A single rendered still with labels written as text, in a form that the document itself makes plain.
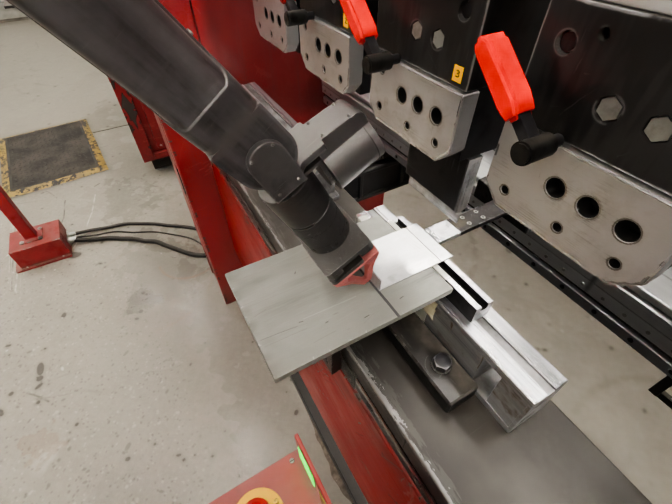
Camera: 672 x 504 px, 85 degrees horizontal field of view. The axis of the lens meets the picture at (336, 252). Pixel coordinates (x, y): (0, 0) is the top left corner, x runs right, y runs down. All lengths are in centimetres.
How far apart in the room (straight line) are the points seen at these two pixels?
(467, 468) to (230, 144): 47
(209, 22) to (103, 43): 93
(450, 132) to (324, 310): 26
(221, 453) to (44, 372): 83
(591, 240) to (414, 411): 34
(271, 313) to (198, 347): 123
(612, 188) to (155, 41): 31
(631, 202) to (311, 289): 35
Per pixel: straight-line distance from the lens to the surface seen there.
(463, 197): 48
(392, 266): 53
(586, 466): 62
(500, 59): 31
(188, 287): 193
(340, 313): 48
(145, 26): 28
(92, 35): 28
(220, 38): 121
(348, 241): 42
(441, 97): 40
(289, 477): 63
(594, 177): 32
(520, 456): 59
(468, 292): 54
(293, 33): 72
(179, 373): 167
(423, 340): 59
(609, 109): 31
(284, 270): 53
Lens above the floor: 139
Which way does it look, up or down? 46 degrees down
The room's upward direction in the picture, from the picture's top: straight up
